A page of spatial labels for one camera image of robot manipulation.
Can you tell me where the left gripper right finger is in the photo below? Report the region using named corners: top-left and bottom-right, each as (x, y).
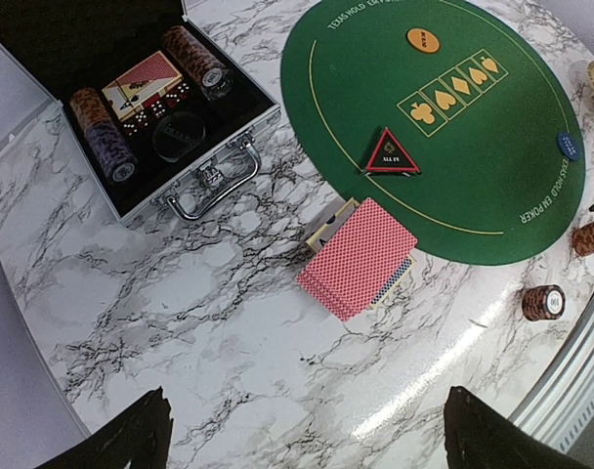
top-left (444, 386), bottom-right (584, 469)

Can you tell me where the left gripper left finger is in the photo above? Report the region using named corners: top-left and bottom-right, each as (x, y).
top-left (41, 388), bottom-right (174, 469)

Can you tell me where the orange red chip stack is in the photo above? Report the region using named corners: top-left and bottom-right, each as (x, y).
top-left (571, 222), bottom-right (594, 257)

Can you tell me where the blue small blind button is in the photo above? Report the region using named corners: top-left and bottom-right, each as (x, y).
top-left (557, 132), bottom-right (581, 161)

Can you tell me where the triangular all-in button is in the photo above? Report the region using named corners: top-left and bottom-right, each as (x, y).
top-left (361, 127), bottom-right (421, 176)

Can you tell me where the orange big blind button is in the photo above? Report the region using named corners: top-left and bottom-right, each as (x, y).
top-left (406, 27), bottom-right (441, 54)

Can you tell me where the dark brown chip stack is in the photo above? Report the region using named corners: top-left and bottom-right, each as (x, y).
top-left (521, 284), bottom-right (566, 321)

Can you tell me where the round green poker mat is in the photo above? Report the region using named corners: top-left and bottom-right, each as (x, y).
top-left (280, 1), bottom-right (586, 266)

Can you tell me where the red-backed playing card deck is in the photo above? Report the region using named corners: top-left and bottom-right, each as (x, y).
top-left (296, 196), bottom-right (419, 323)

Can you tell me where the playing card box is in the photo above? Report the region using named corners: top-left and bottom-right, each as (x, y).
top-left (306, 196), bottom-right (419, 312)

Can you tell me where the left chip row in case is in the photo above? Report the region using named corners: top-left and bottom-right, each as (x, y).
top-left (70, 88), bottom-right (137, 184)

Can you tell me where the chip row in case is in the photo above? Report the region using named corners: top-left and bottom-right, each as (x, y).
top-left (70, 88), bottom-right (137, 184)
top-left (162, 25), bottom-right (233, 101)

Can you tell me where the clear dealer button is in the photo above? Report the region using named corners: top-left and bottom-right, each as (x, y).
top-left (151, 111), bottom-right (206, 162)

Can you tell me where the red dice row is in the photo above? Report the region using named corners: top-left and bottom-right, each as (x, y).
top-left (121, 82), bottom-right (191, 136)

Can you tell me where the aluminium poker case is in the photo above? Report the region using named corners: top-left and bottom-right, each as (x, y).
top-left (0, 1), bottom-right (280, 226)

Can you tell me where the card deck box in case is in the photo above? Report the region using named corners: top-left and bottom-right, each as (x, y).
top-left (102, 51), bottom-right (183, 122)

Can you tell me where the right chip row in case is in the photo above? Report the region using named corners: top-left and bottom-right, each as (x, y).
top-left (162, 25), bottom-right (233, 101)

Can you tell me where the front aluminium rail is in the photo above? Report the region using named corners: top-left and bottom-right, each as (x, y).
top-left (510, 293), bottom-right (594, 453)

